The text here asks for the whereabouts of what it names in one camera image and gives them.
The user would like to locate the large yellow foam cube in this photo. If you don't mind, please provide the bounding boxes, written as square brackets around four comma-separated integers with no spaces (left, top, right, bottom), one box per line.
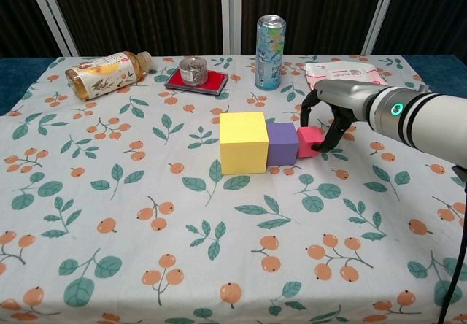
[219,111,270,175]

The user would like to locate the purple cube block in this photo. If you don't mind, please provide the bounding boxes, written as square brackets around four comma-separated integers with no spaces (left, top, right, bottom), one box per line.
[267,122,300,166]

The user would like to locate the red flat tin box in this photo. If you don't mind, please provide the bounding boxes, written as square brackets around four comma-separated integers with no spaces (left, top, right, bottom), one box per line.
[164,66,230,97]

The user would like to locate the dark brown curtain panel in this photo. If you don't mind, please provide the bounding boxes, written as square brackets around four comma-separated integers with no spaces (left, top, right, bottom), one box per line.
[371,0,467,57]
[0,0,63,58]
[50,0,223,57]
[240,0,387,56]

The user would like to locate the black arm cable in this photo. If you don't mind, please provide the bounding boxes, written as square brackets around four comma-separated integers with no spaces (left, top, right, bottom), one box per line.
[437,177,467,324]

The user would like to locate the clear jar of metal clips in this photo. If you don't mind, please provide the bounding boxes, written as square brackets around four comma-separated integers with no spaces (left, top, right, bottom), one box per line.
[178,56,207,86]

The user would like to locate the tea bottle with label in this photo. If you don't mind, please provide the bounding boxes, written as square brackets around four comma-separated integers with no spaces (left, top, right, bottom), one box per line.
[65,50,153,101]

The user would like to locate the white partition frame post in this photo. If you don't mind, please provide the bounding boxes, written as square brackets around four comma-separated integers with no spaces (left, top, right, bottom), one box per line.
[23,0,80,58]
[359,0,401,56]
[220,0,244,55]

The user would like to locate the pink wet wipes pack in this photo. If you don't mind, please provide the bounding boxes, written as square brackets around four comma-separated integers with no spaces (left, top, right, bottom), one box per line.
[304,61,391,91]

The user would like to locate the light blue drink can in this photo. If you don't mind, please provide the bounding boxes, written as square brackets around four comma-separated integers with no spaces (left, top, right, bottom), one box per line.
[255,14,287,91]

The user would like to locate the floral leaf print tablecloth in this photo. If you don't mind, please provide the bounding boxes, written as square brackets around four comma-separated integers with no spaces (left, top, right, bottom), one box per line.
[0,55,467,324]

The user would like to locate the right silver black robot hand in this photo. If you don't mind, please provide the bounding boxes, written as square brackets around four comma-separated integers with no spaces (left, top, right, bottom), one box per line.
[299,79,377,153]

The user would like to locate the small red foam cube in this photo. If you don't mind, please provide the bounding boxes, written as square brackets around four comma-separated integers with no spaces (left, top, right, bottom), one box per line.
[296,126,325,159]

